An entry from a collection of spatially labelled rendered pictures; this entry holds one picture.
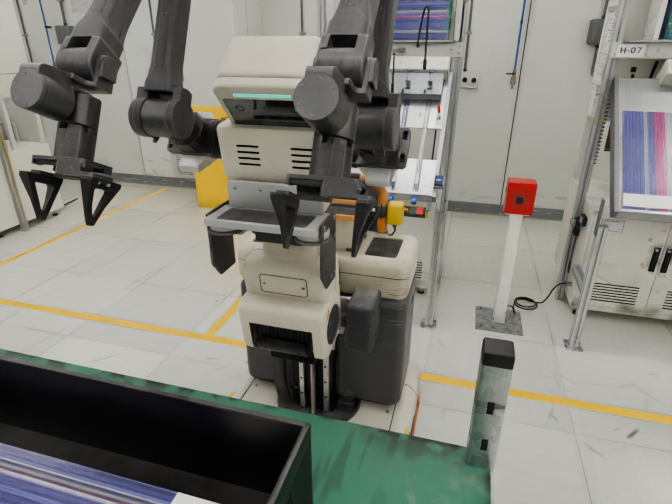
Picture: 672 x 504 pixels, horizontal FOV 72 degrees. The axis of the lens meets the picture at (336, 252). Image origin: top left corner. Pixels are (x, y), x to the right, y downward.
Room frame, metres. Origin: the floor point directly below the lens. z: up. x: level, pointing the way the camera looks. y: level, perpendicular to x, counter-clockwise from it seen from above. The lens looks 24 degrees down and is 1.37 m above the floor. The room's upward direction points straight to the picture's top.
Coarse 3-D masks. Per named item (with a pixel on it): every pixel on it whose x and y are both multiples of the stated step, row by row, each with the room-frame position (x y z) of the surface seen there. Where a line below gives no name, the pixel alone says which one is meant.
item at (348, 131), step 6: (348, 102) 0.64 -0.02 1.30; (354, 108) 0.65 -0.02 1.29; (354, 114) 0.64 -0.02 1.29; (348, 120) 0.63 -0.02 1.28; (354, 120) 0.64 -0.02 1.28; (348, 126) 0.63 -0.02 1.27; (354, 126) 0.64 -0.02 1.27; (336, 132) 0.62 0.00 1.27; (342, 132) 0.62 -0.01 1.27; (348, 132) 0.63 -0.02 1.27; (354, 132) 0.64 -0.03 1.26; (330, 138) 0.63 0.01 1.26; (342, 138) 0.63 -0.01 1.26; (348, 138) 0.63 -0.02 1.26; (354, 138) 0.64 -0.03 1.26
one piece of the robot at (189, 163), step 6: (204, 114) 1.12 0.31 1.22; (210, 114) 1.12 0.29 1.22; (186, 156) 1.06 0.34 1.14; (192, 156) 1.06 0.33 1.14; (198, 156) 1.06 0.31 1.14; (180, 162) 1.06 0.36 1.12; (186, 162) 1.05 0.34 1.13; (192, 162) 1.05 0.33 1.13; (180, 168) 1.05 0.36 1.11; (186, 168) 1.05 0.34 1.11; (192, 168) 1.04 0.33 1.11; (198, 168) 1.04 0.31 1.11; (204, 168) 1.07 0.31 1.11
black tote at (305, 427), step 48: (0, 384) 0.42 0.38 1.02; (48, 384) 0.39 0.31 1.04; (96, 384) 0.38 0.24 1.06; (0, 432) 0.41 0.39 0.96; (48, 432) 0.40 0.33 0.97; (96, 432) 0.38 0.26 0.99; (144, 432) 0.36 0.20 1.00; (192, 432) 0.35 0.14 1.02; (240, 432) 0.33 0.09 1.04; (288, 432) 0.32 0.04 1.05; (144, 480) 0.34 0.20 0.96; (192, 480) 0.34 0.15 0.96; (240, 480) 0.33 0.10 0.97; (288, 480) 0.26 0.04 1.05
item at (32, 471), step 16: (0, 448) 0.35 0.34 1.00; (16, 448) 0.35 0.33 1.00; (0, 464) 0.33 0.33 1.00; (16, 464) 0.33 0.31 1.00; (32, 464) 0.33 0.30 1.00; (48, 464) 0.33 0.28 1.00; (64, 464) 0.33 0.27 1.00; (0, 480) 0.31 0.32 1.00; (16, 480) 0.31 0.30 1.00; (32, 480) 0.31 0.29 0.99; (48, 480) 0.31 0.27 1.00; (64, 480) 0.31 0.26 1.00; (80, 480) 0.31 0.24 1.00; (96, 480) 0.31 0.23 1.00; (112, 480) 0.31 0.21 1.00; (128, 480) 0.31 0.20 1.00; (0, 496) 0.30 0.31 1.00; (16, 496) 0.30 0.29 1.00; (32, 496) 0.30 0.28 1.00; (48, 496) 0.30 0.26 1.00; (64, 496) 0.30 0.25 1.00; (80, 496) 0.30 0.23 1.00; (96, 496) 0.30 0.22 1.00; (112, 496) 0.30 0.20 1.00; (128, 496) 0.30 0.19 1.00; (144, 496) 0.30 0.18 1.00; (160, 496) 0.30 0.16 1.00; (176, 496) 0.30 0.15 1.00; (192, 496) 0.30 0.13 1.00
